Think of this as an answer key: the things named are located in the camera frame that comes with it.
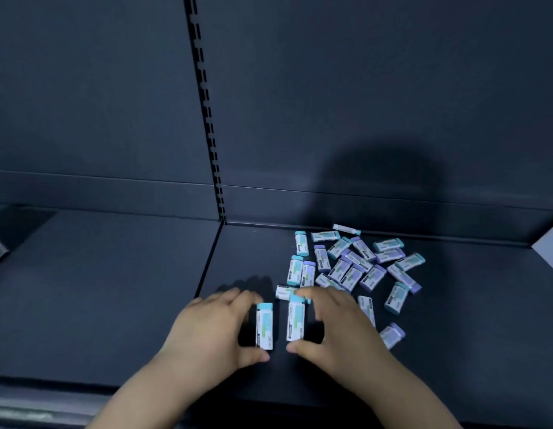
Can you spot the person's left hand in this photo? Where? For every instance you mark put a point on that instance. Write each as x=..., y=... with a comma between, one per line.
x=205, y=335

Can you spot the person's right hand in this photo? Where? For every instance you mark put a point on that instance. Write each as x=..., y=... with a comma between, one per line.
x=348, y=339

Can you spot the person's right thumb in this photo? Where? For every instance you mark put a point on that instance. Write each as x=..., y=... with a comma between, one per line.
x=303, y=347

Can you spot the person's left thumb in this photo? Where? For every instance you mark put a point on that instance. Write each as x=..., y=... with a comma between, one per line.
x=254, y=357

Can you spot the white teal-capped small carton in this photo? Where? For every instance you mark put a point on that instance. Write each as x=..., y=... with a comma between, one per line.
x=296, y=319
x=264, y=328

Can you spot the person's left forearm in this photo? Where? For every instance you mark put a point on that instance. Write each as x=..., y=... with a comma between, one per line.
x=142, y=393

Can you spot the person's right forearm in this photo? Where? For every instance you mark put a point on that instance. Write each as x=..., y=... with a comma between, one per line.
x=406, y=397

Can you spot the pile of small white boxes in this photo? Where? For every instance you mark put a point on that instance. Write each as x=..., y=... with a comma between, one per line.
x=357, y=268

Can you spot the black slotted shelf upright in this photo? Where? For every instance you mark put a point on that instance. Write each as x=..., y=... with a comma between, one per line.
x=207, y=116

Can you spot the white shelf side panel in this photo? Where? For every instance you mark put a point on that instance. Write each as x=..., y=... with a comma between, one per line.
x=551, y=252

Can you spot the grey shelf front rail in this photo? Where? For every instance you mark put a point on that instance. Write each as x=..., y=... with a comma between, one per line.
x=30, y=411

